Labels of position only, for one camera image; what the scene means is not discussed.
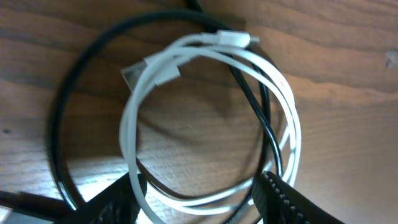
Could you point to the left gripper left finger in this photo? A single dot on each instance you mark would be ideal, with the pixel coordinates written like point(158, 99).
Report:
point(114, 205)

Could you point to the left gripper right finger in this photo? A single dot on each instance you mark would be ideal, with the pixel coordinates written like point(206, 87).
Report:
point(278, 202)

